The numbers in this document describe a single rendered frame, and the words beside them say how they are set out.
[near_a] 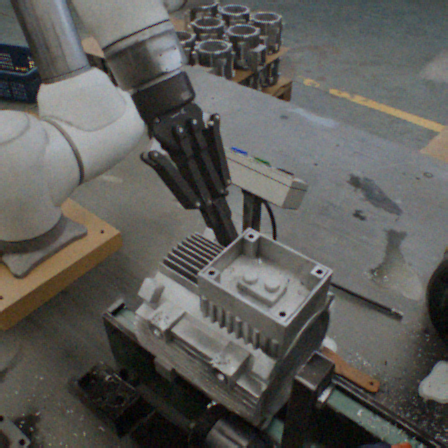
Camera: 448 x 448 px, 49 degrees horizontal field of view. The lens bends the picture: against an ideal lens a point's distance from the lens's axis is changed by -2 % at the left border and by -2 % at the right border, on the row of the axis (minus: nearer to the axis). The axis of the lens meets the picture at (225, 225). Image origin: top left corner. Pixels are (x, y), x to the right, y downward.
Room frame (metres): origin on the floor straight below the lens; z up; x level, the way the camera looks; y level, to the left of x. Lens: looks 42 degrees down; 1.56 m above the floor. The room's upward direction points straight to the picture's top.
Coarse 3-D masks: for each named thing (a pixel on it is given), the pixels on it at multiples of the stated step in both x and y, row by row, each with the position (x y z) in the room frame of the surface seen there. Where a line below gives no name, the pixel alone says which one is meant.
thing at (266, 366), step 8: (208, 232) 0.51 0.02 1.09; (216, 240) 0.50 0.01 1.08; (144, 280) 0.42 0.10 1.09; (152, 280) 0.42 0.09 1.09; (144, 288) 0.41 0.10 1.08; (152, 288) 0.41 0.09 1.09; (160, 288) 0.41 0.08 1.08; (144, 296) 0.40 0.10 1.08; (152, 296) 0.40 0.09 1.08; (328, 296) 0.39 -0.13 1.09; (328, 304) 0.39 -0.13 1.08; (264, 352) 0.31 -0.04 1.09; (320, 352) 0.40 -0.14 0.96; (256, 360) 0.31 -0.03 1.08; (264, 360) 0.30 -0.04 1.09; (272, 360) 0.30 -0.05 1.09; (280, 360) 0.31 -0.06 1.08; (256, 368) 0.30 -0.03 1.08; (264, 368) 0.30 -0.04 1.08; (272, 368) 0.30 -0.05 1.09; (264, 376) 0.29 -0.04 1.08; (272, 376) 0.30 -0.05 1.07; (272, 416) 0.31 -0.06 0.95; (264, 424) 0.29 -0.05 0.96
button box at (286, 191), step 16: (240, 160) 0.70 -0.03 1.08; (256, 160) 0.71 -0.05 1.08; (240, 176) 0.68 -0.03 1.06; (256, 176) 0.67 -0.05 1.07; (272, 176) 0.66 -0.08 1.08; (288, 176) 0.66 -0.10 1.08; (256, 192) 0.65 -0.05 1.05; (272, 192) 0.64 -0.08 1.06; (288, 192) 0.63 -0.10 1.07; (304, 192) 0.67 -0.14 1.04; (288, 208) 0.63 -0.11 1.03
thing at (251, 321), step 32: (224, 256) 0.41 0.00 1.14; (256, 256) 0.44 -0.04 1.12; (288, 256) 0.42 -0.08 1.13; (224, 288) 0.36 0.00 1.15; (256, 288) 0.38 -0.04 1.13; (288, 288) 0.39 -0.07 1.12; (320, 288) 0.36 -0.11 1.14; (224, 320) 0.36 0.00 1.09; (256, 320) 0.33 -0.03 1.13; (288, 320) 0.32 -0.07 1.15; (288, 352) 0.32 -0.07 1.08
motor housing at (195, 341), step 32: (192, 256) 0.45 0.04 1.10; (192, 288) 0.40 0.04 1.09; (192, 320) 0.37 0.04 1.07; (320, 320) 0.41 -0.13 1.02; (160, 352) 0.37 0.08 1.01; (192, 352) 0.34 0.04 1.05; (256, 352) 0.32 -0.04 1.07; (192, 384) 0.34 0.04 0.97; (256, 384) 0.30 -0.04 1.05; (288, 384) 0.36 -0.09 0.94; (256, 416) 0.28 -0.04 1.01
